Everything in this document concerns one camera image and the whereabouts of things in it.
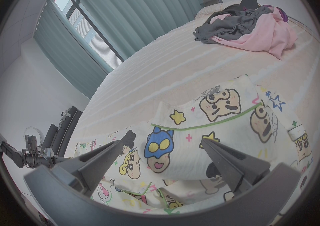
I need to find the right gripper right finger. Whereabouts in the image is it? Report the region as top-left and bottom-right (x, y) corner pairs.
(201, 138), (271, 193)

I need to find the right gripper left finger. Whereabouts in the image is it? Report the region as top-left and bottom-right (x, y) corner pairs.
(52, 139), (124, 191)

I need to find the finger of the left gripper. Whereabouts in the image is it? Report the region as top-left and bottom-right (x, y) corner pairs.
(55, 156), (75, 164)

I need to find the white printed pyjama top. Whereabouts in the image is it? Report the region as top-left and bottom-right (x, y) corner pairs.
(72, 74), (314, 216)

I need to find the bed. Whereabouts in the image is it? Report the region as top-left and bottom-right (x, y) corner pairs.
(67, 0), (320, 210)

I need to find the pile of clothes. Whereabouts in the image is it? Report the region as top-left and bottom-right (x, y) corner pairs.
(192, 0), (298, 60)

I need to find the blue-green curtain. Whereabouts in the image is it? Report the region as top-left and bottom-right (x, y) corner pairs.
(34, 0), (110, 99)
(64, 0), (209, 54)

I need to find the window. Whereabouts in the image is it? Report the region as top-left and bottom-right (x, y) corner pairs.
(54, 0), (125, 70)

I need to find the pale pink pillow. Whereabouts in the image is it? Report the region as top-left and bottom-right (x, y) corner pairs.
(195, 2), (225, 19)

